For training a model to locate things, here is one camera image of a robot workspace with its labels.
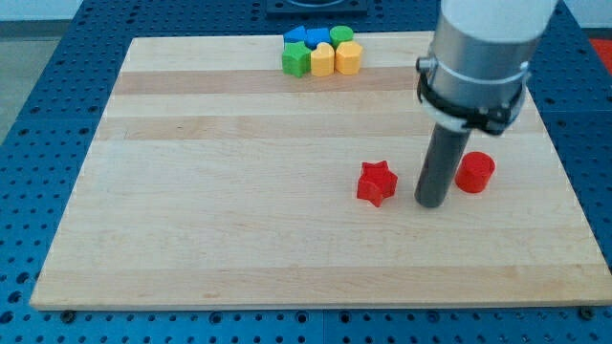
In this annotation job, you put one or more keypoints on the red star block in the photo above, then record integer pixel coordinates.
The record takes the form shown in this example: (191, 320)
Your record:
(376, 182)

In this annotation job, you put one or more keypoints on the green cylinder block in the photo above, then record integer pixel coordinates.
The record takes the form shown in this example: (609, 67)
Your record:
(339, 34)

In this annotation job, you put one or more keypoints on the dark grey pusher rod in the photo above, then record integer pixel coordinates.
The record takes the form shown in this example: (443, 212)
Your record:
(444, 152)

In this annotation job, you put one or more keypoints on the blue square block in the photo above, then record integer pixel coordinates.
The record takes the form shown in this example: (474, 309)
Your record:
(317, 35)

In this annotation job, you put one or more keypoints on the yellow hexagon block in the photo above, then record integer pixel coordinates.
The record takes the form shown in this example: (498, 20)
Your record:
(348, 57)

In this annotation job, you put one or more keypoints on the wooden board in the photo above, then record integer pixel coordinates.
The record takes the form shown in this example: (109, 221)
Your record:
(216, 182)

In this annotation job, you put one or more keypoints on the red cylinder block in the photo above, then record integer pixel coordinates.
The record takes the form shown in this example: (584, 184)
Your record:
(474, 172)

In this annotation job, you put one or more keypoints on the blue triangle block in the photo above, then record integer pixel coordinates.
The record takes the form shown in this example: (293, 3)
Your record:
(295, 35)

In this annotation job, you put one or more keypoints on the green star block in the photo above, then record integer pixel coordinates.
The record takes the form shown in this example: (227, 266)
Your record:
(296, 59)

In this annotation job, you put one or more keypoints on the yellow heart block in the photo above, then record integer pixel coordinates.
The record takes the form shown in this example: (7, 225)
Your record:
(323, 60)

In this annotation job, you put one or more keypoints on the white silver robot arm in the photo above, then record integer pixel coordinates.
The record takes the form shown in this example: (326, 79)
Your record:
(476, 68)

